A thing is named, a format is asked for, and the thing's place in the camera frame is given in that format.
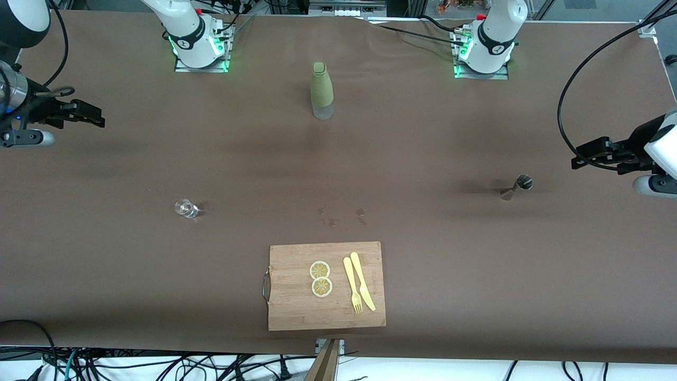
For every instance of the lemon slice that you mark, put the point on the lemon slice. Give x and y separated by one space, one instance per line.
319 270
321 287

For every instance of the yellow plastic knife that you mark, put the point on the yellow plastic knife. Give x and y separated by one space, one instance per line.
360 278

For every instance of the steel measuring jigger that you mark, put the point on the steel measuring jigger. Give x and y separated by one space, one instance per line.
524 182

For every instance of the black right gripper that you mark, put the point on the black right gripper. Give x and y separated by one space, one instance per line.
43 110

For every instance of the brown table cloth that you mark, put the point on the brown table cloth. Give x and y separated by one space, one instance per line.
423 132

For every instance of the wooden post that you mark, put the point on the wooden post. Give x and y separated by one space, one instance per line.
325 365

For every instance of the small metal bracket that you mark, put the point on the small metal bracket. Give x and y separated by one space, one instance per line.
319 345

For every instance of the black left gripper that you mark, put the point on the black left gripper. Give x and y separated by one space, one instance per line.
627 150

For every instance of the yellow plastic fork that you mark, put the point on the yellow plastic fork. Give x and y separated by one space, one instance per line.
350 278

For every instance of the aluminium frame profile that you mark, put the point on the aluminium frame profile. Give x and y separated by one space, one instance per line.
648 27

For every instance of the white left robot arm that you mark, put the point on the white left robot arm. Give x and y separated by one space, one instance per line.
497 32

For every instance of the wooden cutting board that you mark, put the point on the wooden cutting board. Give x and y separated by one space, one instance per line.
296 301

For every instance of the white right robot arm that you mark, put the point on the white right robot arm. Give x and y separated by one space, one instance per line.
185 32

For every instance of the grey metal equipment box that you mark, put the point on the grey metal equipment box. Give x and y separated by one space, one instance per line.
346 6

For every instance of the green sleeved glass bottle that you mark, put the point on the green sleeved glass bottle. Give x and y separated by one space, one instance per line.
321 90

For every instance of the clear glass cup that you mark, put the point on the clear glass cup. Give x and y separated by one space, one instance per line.
185 208

